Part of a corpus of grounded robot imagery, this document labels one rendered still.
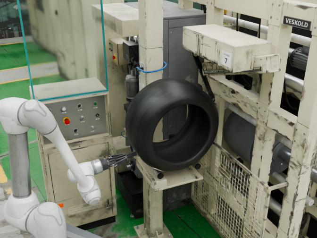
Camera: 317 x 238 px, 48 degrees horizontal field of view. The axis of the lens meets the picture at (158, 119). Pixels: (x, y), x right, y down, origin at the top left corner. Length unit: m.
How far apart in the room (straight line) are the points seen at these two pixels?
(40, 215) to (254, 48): 1.44
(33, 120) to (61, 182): 1.25
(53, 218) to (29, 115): 0.57
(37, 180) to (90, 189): 2.06
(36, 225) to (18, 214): 0.14
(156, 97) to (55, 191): 1.31
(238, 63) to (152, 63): 0.68
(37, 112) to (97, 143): 1.17
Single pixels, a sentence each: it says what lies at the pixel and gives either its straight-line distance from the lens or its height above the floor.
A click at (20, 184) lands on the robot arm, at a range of 2.09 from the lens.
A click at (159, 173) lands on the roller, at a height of 0.92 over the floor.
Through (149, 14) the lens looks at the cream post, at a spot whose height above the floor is 1.87.
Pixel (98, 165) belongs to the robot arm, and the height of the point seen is 1.05.
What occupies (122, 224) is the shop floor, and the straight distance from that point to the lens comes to 3.39.
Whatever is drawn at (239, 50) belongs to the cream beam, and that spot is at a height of 1.76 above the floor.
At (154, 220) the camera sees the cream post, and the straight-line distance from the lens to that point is 3.11.
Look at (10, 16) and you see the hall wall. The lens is 11.23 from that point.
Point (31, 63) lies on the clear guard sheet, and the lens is 2.61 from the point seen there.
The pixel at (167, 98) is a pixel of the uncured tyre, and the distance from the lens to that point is 2.13.
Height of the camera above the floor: 2.24
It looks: 25 degrees down
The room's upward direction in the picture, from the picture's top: straight up
